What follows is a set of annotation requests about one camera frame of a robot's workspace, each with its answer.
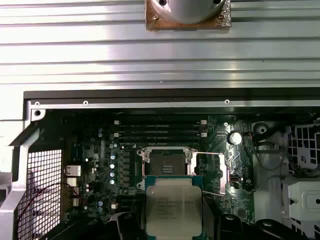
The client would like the CPU socket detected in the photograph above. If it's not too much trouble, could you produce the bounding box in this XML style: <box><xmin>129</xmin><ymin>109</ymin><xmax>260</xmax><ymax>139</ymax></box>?
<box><xmin>136</xmin><ymin>146</ymin><xmax>201</xmax><ymax>191</ymax></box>

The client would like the black PC case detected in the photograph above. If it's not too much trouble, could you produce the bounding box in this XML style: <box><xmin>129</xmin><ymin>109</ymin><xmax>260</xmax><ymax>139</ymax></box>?
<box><xmin>0</xmin><ymin>88</ymin><xmax>320</xmax><ymax>240</ymax></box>

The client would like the black RAM slot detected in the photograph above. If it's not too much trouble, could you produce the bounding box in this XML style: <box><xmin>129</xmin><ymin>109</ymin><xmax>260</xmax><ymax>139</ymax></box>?
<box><xmin>113</xmin><ymin>132</ymin><xmax>208</xmax><ymax>140</ymax></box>
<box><xmin>117</xmin><ymin>139</ymin><xmax>208</xmax><ymax>147</ymax></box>
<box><xmin>117</xmin><ymin>126</ymin><xmax>208</xmax><ymax>133</ymax></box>
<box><xmin>113</xmin><ymin>119</ymin><xmax>208</xmax><ymax>126</ymax></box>

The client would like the silver coin battery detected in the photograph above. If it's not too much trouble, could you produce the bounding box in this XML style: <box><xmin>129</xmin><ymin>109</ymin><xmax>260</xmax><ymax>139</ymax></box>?
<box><xmin>226</xmin><ymin>129</ymin><xmax>243</xmax><ymax>146</ymax></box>

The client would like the metal socket cover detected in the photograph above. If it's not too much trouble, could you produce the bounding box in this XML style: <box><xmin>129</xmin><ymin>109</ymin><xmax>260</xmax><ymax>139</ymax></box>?
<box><xmin>197</xmin><ymin>151</ymin><xmax>229</xmax><ymax>196</ymax></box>

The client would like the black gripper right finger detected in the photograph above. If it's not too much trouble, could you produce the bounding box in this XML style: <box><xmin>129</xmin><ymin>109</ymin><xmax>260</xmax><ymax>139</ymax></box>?
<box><xmin>203</xmin><ymin>195</ymin><xmax>286</xmax><ymax>240</ymax></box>

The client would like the silver metal bracket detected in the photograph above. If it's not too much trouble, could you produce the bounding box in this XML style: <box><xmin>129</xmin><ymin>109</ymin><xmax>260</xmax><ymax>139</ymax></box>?
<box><xmin>251</xmin><ymin>121</ymin><xmax>276</xmax><ymax>141</ymax></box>

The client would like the green motherboard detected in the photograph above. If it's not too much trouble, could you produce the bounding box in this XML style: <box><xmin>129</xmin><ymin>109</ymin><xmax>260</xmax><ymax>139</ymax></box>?
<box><xmin>61</xmin><ymin>109</ymin><xmax>256</xmax><ymax>240</ymax></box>

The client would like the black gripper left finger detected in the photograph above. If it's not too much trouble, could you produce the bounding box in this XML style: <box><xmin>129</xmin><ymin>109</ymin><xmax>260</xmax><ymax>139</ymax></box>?
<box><xmin>109</xmin><ymin>211</ymin><xmax>148</xmax><ymax>240</ymax></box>

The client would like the silver CPU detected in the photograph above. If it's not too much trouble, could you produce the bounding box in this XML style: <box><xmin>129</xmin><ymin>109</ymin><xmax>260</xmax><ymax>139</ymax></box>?
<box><xmin>144</xmin><ymin>174</ymin><xmax>204</xmax><ymax>240</ymax></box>

